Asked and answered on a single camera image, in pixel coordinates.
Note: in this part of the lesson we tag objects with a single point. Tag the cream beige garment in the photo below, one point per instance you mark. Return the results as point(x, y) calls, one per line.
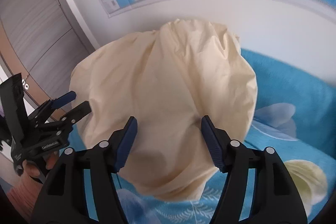
point(168, 79)

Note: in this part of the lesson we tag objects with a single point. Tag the pink blanket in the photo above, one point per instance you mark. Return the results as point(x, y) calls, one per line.
point(24, 195)

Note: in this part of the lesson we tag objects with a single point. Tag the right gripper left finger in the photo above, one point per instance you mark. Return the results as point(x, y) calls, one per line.
point(80, 187)

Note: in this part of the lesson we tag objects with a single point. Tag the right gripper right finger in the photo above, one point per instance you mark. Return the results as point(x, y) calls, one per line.
point(258, 187)

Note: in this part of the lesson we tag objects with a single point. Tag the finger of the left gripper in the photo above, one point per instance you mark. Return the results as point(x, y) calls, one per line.
point(63, 100)
point(77, 113)

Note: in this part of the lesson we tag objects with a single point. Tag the grey wardrobe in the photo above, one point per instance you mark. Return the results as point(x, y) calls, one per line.
point(42, 40)

